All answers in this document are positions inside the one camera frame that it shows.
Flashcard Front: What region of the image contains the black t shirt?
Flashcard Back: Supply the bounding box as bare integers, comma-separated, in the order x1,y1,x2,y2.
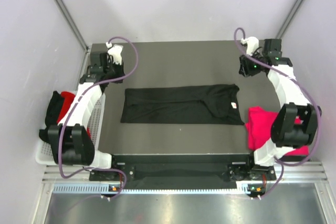
120,84,244,126
39,91,65,144

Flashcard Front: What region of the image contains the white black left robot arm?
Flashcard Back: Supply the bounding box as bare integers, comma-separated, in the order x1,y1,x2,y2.
47,46,124,180

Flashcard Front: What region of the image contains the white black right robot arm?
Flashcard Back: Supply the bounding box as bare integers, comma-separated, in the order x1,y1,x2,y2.
239,37,321,180

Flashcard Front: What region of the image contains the red t shirt in basket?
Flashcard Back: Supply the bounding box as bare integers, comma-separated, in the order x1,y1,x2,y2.
57,91,75,123

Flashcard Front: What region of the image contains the black t shirt in basket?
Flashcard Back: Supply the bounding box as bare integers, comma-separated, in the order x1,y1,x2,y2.
39,91,65,144

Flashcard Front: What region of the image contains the folded pink t shirt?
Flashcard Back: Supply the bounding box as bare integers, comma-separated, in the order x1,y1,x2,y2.
245,106,310,156

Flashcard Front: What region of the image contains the white perforated plastic basket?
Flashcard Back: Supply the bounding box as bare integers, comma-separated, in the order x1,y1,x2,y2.
35,90,106,166

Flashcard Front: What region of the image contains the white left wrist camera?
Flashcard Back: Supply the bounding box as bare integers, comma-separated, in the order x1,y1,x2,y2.
106,42,123,66

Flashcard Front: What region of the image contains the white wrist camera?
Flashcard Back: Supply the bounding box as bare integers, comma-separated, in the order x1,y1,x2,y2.
106,42,123,66
240,36,259,56

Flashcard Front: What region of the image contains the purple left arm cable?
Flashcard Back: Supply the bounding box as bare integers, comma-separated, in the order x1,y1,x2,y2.
59,36,139,201

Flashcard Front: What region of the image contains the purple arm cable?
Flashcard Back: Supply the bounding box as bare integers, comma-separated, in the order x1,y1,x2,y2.
59,36,139,201
234,27,323,200

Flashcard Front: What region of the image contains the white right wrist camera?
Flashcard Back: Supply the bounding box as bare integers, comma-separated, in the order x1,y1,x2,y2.
240,36,259,56

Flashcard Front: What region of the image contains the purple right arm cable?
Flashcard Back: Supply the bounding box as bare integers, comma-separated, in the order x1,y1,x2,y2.
234,27,323,200

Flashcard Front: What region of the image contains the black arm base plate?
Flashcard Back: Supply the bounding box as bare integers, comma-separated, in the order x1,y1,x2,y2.
89,154,276,189

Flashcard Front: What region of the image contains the white slotted cable duct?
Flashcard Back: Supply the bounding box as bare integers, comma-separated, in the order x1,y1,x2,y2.
53,183,266,195

